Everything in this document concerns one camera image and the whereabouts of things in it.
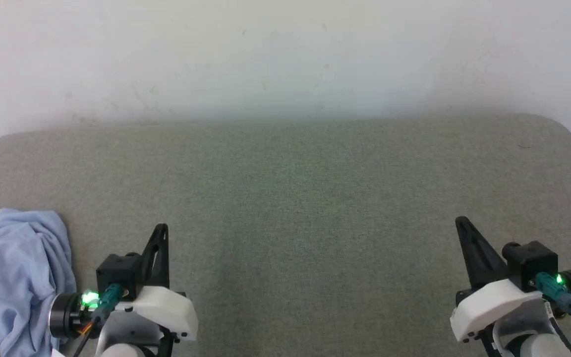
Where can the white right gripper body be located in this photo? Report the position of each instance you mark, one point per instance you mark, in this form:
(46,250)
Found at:
(488,302)

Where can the light blue shirt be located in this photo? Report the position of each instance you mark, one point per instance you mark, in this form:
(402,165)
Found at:
(8,267)

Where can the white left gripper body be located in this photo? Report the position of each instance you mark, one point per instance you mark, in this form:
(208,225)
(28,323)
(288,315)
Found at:
(166,310)

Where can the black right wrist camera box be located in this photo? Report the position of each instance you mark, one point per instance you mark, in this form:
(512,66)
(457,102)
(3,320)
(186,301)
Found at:
(531,260)

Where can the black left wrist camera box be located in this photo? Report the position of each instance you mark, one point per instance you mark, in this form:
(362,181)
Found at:
(117,270)

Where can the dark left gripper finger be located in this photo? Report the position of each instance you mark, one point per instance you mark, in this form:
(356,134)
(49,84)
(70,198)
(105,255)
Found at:
(160,263)

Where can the grey-green fabric sofa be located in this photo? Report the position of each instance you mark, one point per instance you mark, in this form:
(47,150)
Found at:
(295,208)

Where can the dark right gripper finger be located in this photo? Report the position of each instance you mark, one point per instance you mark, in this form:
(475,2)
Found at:
(481,258)

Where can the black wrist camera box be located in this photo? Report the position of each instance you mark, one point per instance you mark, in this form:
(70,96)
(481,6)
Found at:
(117,270)
(531,260)

